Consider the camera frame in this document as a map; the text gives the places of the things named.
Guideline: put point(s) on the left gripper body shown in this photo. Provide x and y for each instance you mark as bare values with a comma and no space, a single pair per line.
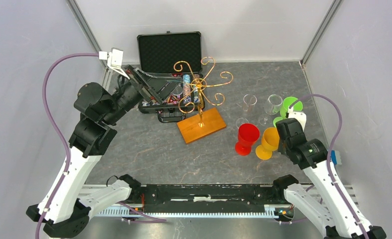
130,71

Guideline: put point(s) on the clear wine glass front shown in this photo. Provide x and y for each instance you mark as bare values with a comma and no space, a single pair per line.
249,102

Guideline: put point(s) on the clear wine glass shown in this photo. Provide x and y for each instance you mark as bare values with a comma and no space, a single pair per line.
271,107
249,102

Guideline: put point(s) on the red wine glass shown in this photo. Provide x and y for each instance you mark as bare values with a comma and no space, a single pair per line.
248,134

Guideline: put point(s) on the clear wine glass back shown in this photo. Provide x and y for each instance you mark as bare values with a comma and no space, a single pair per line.
271,107

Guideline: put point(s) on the yellow wine glass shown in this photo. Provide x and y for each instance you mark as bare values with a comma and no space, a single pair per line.
269,144

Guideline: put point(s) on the green wine glass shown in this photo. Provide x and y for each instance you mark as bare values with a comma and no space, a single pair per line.
289,104

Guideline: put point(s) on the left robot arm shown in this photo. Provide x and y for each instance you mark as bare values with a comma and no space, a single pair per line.
62,213

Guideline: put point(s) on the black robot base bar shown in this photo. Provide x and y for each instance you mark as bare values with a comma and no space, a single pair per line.
208,198

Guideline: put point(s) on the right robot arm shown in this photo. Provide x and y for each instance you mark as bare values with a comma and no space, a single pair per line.
338,217

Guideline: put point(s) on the orange wooden rack base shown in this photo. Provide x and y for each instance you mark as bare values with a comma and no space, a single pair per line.
200,126

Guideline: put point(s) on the black poker chip case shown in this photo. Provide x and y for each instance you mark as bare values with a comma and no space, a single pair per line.
177,55

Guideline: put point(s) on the blue green toy blocks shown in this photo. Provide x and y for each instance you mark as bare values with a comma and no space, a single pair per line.
335,157

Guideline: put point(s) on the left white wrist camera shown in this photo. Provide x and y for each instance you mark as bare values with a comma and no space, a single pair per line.
115,60

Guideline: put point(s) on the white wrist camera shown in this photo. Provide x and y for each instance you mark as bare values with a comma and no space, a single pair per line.
115,60
301,117

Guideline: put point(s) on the gold wire glass rack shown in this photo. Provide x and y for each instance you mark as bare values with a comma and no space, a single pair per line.
201,84

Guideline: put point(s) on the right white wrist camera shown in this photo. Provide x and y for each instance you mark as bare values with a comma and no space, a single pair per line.
301,117

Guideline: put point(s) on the white slotted cable duct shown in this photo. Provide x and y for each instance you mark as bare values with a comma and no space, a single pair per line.
124,212

